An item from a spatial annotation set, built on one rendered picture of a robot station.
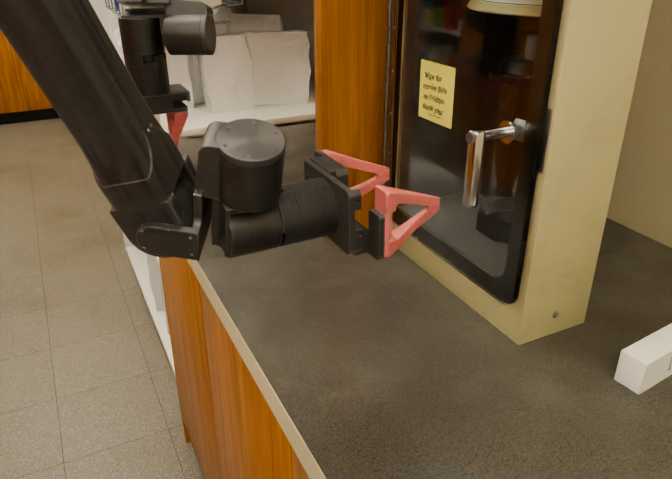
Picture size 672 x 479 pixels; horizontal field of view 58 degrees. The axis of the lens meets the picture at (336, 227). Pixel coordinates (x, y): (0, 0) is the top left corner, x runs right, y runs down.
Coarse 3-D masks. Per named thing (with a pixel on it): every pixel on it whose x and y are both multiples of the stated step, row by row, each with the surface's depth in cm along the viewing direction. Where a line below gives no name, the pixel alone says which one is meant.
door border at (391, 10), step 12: (396, 0) 83; (396, 12) 83; (396, 24) 84; (396, 36) 84; (396, 48) 85; (552, 72) 61; (384, 96) 90; (384, 120) 91; (384, 132) 92; (384, 156) 93; (528, 228) 69
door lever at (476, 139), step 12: (480, 132) 65; (492, 132) 66; (504, 132) 67; (468, 144) 66; (480, 144) 66; (468, 156) 67; (480, 156) 66; (468, 168) 67; (480, 168) 67; (468, 180) 68; (480, 180) 68; (468, 192) 68; (468, 204) 68
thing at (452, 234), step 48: (432, 0) 75; (480, 0) 68; (528, 0) 61; (432, 48) 77; (480, 48) 69; (528, 48) 62; (480, 96) 71; (528, 96) 64; (432, 144) 81; (528, 144) 65; (432, 192) 84; (480, 192) 74; (528, 192) 66; (432, 240) 86; (480, 240) 76
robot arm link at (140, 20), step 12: (132, 12) 83; (144, 12) 83; (156, 12) 83; (120, 24) 82; (132, 24) 81; (144, 24) 82; (156, 24) 83; (120, 36) 84; (132, 36) 82; (144, 36) 82; (156, 36) 83; (132, 48) 83; (144, 48) 83; (156, 48) 84; (144, 60) 84
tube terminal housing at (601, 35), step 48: (576, 0) 58; (624, 0) 61; (576, 48) 60; (624, 48) 63; (576, 96) 63; (624, 96) 66; (576, 144) 66; (576, 192) 69; (528, 240) 70; (576, 240) 72; (480, 288) 80; (528, 288) 72; (576, 288) 76; (528, 336) 75
